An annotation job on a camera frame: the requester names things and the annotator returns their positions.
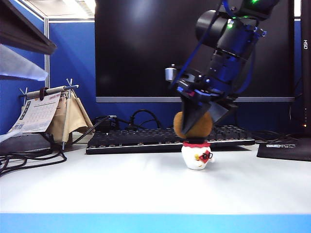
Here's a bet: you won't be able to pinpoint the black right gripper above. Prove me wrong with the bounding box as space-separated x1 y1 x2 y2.
176 68 238 134

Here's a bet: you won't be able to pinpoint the pale left gripper finger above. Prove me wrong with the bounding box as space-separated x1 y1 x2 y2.
0 44 49 81

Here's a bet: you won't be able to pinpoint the dark left gripper wedge finger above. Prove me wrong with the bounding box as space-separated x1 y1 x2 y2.
0 0 58 55

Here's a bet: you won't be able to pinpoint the brown fuzzy kiwi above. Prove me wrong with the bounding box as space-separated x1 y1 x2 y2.
173 111 214 140

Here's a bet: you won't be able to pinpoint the white flat-head doll red trim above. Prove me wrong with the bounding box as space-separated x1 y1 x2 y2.
181 137 216 171

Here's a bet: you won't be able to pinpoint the black flat device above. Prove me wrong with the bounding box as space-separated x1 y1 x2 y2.
0 133 53 155

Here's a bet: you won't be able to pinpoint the black flat pad with label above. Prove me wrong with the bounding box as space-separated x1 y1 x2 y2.
257 142 311 162

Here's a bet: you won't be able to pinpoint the paper desk calendar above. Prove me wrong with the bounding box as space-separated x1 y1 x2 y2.
8 92 62 133

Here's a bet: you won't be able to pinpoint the silver cylindrical knob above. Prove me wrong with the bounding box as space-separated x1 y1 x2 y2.
165 64 179 82

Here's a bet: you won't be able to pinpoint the desk calendar on stand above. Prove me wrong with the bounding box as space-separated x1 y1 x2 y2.
19 78 94 150

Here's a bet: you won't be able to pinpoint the black mechanical keyboard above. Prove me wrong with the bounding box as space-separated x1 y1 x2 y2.
85 125 256 155

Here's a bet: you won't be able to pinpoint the black AOC computer monitor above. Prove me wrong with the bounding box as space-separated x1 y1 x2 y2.
94 0 295 103

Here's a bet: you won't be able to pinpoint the black power adapter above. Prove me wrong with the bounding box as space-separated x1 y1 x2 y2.
93 116 120 133

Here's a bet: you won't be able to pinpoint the black HSD monitor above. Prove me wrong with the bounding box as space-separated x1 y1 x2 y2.
300 0 311 135

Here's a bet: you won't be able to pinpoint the aluminium partition post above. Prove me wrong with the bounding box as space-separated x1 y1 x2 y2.
44 18 51 89

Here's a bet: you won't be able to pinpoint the black looped cable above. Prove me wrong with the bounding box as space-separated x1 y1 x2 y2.
125 109 163 130

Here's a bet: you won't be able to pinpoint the black thin cables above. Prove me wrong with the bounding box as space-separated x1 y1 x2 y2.
252 130 300 144

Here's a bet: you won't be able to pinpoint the black cable bundle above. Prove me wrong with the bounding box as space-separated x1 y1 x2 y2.
0 132 68 177

